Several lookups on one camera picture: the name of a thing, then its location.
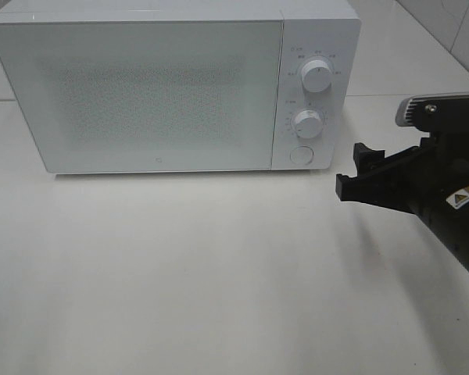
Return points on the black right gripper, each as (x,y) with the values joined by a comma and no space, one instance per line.
(444,164)

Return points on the white microwave door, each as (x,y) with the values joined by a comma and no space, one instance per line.
(143,97)

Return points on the round white door button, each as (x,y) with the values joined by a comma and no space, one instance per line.
(302,155)

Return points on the white microwave oven body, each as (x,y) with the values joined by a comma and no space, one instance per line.
(328,29)

